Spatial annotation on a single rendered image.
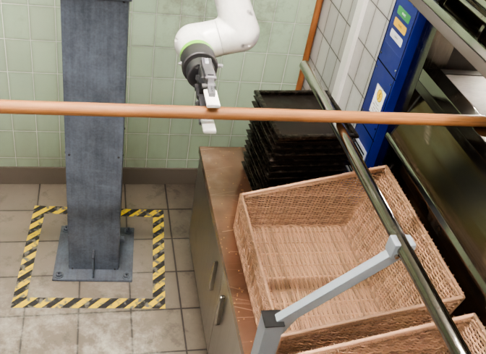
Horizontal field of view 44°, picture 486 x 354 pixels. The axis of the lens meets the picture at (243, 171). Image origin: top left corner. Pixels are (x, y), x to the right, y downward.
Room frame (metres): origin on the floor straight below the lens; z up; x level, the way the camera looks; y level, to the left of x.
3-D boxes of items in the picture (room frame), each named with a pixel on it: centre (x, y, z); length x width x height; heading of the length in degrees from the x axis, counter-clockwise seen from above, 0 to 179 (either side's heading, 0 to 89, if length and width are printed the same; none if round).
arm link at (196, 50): (1.39, 0.16, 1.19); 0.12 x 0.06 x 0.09; 107
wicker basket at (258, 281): (1.27, -0.31, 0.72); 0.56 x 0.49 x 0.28; 17
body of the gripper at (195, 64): (1.32, 0.14, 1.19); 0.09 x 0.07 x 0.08; 17
